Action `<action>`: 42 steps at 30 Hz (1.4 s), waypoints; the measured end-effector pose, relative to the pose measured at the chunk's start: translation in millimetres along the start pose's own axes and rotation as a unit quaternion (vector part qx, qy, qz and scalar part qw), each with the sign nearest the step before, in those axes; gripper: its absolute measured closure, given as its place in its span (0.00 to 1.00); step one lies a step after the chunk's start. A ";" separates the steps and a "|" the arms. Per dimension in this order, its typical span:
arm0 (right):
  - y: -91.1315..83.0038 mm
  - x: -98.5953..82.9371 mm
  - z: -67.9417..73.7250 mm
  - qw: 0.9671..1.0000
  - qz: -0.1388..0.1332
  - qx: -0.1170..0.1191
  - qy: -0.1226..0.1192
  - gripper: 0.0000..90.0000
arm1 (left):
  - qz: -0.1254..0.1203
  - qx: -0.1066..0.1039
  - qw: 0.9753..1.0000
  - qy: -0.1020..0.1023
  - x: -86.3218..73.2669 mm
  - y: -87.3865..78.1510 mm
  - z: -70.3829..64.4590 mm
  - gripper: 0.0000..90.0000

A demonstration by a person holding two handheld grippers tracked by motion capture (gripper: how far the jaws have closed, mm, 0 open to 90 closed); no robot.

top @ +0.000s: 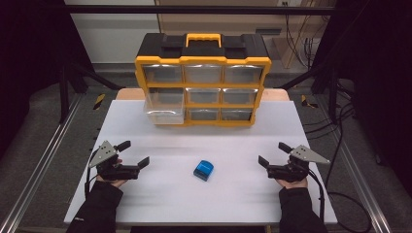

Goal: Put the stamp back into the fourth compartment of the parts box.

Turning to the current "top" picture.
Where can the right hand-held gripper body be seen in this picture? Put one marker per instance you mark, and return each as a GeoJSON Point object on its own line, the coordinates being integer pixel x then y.
{"type": "Point", "coordinates": [286, 172]}

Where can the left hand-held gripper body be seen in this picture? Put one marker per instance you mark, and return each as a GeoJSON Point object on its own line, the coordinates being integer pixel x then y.
{"type": "Point", "coordinates": [121, 172]}

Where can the clear plastic drawer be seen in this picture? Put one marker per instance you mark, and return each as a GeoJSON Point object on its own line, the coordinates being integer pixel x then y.
{"type": "Point", "coordinates": [164, 108]}

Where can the small blue box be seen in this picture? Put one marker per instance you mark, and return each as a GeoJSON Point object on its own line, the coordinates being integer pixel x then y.
{"type": "Point", "coordinates": [203, 170]}

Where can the person's left hand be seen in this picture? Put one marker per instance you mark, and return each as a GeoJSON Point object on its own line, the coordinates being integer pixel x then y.
{"type": "Point", "coordinates": [113, 183]}

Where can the person's right hand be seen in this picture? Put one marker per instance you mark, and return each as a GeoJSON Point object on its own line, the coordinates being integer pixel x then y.
{"type": "Point", "coordinates": [293, 184]}

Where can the yellow black striped tape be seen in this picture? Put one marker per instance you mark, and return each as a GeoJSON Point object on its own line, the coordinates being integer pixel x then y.
{"type": "Point", "coordinates": [306, 101]}
{"type": "Point", "coordinates": [99, 101]}

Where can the white table sheet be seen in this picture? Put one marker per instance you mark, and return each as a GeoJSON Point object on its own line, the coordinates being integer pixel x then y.
{"type": "Point", "coordinates": [200, 200]}

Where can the black metal stand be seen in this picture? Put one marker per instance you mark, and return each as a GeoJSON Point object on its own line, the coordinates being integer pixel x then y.
{"type": "Point", "coordinates": [64, 93]}
{"type": "Point", "coordinates": [333, 93]}

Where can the set of closed clear drawers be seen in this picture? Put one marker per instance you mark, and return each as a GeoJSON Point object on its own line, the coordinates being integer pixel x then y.
{"type": "Point", "coordinates": [204, 74]}

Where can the dark curtain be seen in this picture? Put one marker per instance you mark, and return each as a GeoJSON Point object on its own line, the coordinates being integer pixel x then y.
{"type": "Point", "coordinates": [375, 81]}
{"type": "Point", "coordinates": [29, 64]}

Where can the yellow black organizer case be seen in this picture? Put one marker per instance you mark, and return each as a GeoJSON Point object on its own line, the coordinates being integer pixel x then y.
{"type": "Point", "coordinates": [202, 48]}

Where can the aluminium frame rail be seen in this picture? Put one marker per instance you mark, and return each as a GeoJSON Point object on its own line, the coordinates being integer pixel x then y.
{"type": "Point", "coordinates": [35, 181]}
{"type": "Point", "coordinates": [366, 194]}

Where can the black horizontal frame bar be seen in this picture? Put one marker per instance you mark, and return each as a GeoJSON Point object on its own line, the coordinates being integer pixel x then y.
{"type": "Point", "coordinates": [194, 9]}

